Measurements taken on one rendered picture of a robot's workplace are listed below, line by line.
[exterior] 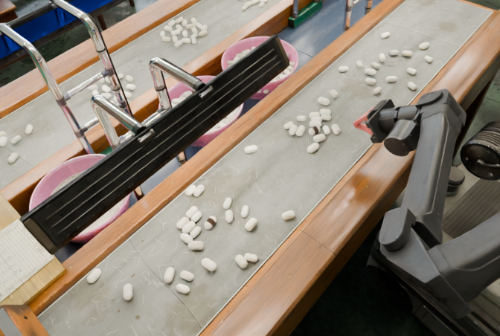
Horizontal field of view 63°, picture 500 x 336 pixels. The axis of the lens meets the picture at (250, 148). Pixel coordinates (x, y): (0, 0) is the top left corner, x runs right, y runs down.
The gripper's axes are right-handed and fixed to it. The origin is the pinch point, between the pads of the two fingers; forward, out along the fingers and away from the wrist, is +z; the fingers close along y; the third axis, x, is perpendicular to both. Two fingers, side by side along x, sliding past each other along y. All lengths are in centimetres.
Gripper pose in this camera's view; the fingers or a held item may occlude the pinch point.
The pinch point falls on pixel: (356, 124)
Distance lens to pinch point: 109.9
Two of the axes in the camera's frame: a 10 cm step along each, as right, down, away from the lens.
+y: -6.7, 5.9, -4.6
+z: -5.4, 0.5, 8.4
